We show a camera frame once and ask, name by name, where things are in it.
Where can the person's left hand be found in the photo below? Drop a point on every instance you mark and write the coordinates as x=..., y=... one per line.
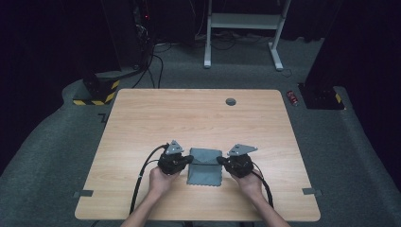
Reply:
x=160, y=183

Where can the grey cloth with zigzag edge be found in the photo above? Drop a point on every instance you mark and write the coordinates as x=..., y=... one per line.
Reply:
x=204, y=173

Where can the white metal stand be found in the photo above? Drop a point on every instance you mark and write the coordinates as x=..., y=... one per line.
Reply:
x=246, y=21

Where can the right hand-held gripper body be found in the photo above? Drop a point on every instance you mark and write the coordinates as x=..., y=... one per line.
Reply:
x=240, y=164

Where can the dark curtain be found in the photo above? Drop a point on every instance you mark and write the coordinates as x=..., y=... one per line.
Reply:
x=38, y=63
x=375, y=63

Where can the black yellow striped stand base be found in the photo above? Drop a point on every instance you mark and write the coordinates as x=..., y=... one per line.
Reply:
x=97, y=94

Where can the dark equipment with red light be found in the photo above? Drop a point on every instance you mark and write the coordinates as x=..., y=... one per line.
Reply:
x=143, y=31

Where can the person's right hand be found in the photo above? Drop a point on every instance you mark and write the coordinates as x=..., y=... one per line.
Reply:
x=249, y=184

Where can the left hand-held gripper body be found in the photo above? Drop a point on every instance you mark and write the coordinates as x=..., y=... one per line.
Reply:
x=170, y=162

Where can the grey round table grommet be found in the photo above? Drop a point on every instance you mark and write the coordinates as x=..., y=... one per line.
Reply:
x=230, y=101

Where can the red can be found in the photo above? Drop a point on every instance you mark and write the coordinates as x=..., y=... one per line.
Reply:
x=292, y=98

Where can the grey tape strip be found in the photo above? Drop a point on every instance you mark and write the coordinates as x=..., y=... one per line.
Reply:
x=83, y=193
x=312, y=191

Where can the black stand base yellow mark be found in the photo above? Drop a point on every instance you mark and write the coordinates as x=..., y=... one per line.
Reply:
x=321, y=97

